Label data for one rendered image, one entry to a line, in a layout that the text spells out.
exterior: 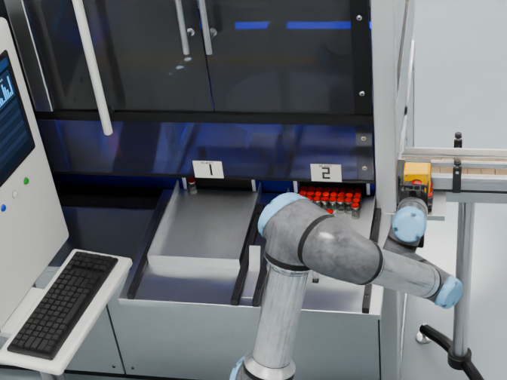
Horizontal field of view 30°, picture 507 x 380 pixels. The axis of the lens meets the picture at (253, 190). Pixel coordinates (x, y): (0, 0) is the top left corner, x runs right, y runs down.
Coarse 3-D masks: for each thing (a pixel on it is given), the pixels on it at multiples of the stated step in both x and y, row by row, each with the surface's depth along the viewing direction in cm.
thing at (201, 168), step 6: (192, 162) 271; (198, 162) 270; (204, 162) 270; (210, 162) 269; (216, 162) 269; (198, 168) 272; (204, 168) 271; (216, 168) 270; (222, 168) 270; (198, 174) 273; (204, 174) 273; (216, 174) 272; (222, 174) 271
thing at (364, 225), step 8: (368, 200) 275; (368, 208) 272; (336, 216) 270; (344, 216) 270; (360, 216) 269; (368, 216) 269; (352, 224) 267; (360, 224) 267; (368, 224) 266; (360, 232) 264; (368, 232) 263; (312, 272) 250
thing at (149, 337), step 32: (96, 320) 322; (128, 320) 318; (160, 320) 316; (192, 320) 313; (224, 320) 310; (256, 320) 307; (320, 320) 302; (352, 320) 299; (96, 352) 332; (128, 352) 329; (160, 352) 326; (192, 352) 323; (224, 352) 320; (320, 352) 311; (352, 352) 308
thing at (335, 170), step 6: (312, 168) 264; (318, 168) 264; (330, 168) 263; (336, 168) 263; (312, 174) 265; (318, 174) 265; (324, 174) 265; (330, 174) 264; (336, 174) 264; (312, 180) 267; (318, 180) 266; (324, 180) 266; (330, 180) 266; (336, 180) 265
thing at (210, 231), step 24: (216, 192) 285; (240, 192) 284; (168, 216) 278; (192, 216) 277; (216, 216) 276; (240, 216) 275; (168, 240) 270; (192, 240) 269; (216, 240) 268; (240, 240) 266; (168, 264) 261; (192, 264) 259; (216, 264) 258; (240, 264) 257
